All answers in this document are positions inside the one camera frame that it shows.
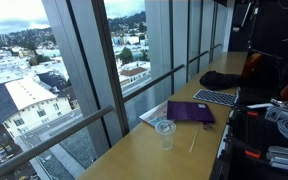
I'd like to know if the clear plastic cup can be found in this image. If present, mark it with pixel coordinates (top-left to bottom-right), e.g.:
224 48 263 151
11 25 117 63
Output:
154 119 177 151

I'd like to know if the grey metal window handrail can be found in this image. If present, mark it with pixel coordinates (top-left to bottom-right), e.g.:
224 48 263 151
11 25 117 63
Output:
0 105 116 180
122 63 186 104

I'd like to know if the white paper sheet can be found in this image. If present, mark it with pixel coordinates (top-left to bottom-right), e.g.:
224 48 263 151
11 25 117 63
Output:
138 100 169 128

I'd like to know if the purple cloth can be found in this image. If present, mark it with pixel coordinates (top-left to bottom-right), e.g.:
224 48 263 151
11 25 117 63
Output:
166 100 216 124

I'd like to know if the white computer keyboard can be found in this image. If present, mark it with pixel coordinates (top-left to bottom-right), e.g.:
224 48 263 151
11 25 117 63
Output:
192 88 239 108

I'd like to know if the metal binder clip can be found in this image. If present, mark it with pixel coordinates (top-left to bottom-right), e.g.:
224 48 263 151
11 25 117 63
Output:
202 121 215 131

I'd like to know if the black cloth bag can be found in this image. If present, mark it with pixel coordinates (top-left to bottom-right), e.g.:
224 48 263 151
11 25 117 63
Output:
199 70 242 92

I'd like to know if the grey electronics box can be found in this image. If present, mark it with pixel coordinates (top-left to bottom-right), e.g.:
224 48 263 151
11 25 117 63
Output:
264 105 283 123

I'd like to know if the black clamp with orange handle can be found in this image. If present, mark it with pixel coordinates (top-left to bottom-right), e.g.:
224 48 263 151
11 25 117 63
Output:
232 103 262 118
225 134 262 160

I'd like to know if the aluminium extrusion rail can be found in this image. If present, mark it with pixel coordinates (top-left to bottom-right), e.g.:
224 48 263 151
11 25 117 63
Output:
266 145 288 174

